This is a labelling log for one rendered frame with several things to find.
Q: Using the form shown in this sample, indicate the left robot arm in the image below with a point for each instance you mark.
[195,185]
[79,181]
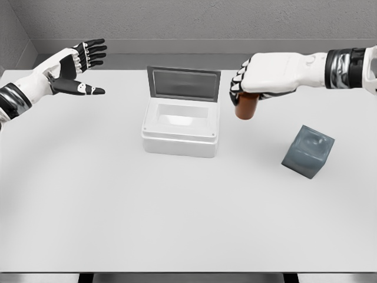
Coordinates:
[23,88]

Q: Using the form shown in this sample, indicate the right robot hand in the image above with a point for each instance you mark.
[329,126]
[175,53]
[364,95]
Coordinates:
[265,73]

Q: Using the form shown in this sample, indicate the grey cube block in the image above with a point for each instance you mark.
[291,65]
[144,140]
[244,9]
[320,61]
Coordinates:
[307,151]

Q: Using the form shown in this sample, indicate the brown cylindrical bottle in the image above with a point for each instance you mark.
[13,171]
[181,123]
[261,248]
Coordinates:
[246,106]

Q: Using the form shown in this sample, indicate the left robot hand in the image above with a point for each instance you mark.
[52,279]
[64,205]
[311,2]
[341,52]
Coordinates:
[68,65]

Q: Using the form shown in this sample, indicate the white box with open lid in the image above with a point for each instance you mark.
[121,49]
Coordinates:
[181,113]

